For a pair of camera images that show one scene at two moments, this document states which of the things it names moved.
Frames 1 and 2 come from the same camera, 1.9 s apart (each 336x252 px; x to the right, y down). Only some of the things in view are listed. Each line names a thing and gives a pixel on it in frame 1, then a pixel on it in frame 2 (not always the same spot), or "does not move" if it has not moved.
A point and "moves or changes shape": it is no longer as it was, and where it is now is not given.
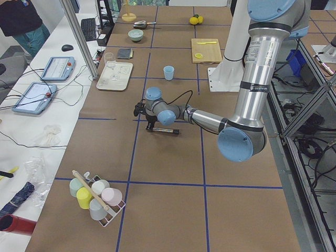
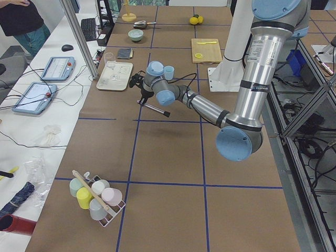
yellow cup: [83, 197] does not move
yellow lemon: [200, 19] does not move
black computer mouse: [65, 48] does not move
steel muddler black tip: [176, 132] moves or changes shape
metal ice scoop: [143, 24] does not move
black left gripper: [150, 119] → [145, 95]
